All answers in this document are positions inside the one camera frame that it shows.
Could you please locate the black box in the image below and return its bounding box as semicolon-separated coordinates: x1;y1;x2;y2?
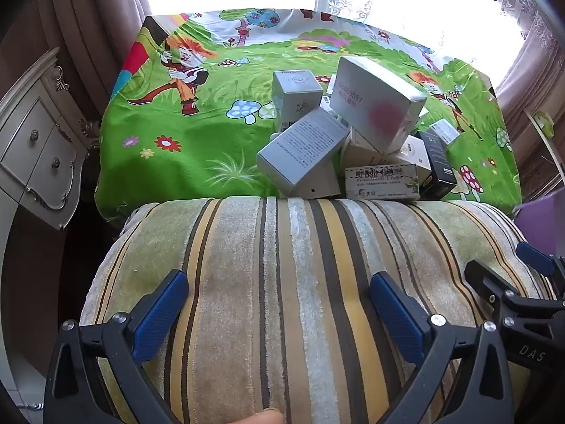
415;130;458;199

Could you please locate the striped plush cushion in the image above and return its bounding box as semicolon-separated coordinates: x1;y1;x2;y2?
79;198;557;424

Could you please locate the silver green box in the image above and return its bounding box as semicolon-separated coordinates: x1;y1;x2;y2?
270;69;325;134

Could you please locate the white box with pink blot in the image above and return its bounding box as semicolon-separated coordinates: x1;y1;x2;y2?
330;57;428;154

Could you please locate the small white cube box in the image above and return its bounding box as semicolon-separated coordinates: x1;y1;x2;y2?
396;136;432;186

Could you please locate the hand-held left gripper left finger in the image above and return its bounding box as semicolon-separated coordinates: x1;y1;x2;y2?
43;269;190;424

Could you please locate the white bar table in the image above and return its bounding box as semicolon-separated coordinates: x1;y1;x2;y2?
530;112;565;213

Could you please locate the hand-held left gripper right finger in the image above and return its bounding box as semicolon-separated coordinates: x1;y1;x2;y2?
370;271;517;424

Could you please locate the white box with green label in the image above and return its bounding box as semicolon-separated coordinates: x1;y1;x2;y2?
345;163;420;200

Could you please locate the grey box with small text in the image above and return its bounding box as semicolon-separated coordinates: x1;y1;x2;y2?
257;108;350;197

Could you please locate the green tissue box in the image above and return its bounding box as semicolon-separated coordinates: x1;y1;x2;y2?
534;112;556;136

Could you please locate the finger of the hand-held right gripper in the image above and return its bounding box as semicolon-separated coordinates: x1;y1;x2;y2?
516;242;565;294
464;260;565;324

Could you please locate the green cartoon printed cloth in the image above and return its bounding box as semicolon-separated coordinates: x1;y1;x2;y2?
95;7;524;219

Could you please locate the purple cardboard storage box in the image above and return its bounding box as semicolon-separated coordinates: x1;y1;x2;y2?
514;199;565;270

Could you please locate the cream carved nightstand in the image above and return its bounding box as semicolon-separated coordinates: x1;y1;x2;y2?
0;46;101;231

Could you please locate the person's left hand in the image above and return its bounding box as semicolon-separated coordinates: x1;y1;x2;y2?
238;408;285;424

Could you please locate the brown pink curtain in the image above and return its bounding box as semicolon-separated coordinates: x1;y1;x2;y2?
42;0;154;122
493;6;565;153

